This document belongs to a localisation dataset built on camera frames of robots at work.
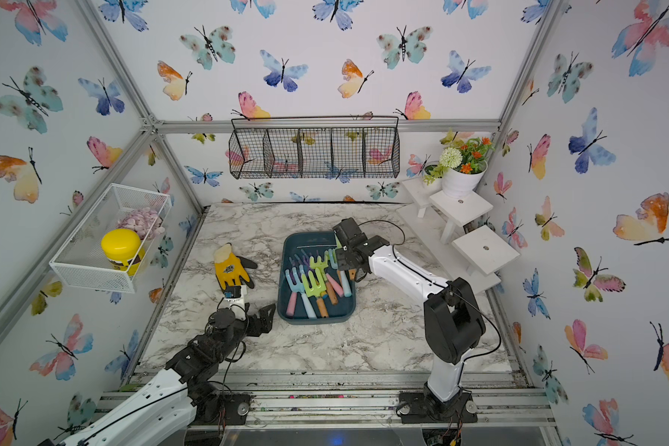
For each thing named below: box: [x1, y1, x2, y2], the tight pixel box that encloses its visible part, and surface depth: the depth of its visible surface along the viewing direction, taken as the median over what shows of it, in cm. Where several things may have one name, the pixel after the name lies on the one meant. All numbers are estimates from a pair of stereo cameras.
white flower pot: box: [442, 159, 488, 200], surface depth 90 cm
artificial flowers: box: [422, 136, 495, 185], surface depth 85 cm
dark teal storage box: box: [276, 231, 356, 325], surface depth 96 cm
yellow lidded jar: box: [101, 228, 146, 277], surface depth 66 cm
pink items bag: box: [117, 207, 166, 240], surface depth 71 cm
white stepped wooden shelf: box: [395, 178, 521, 295], surface depth 93 cm
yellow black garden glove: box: [213, 242, 259, 290], surface depth 103 cm
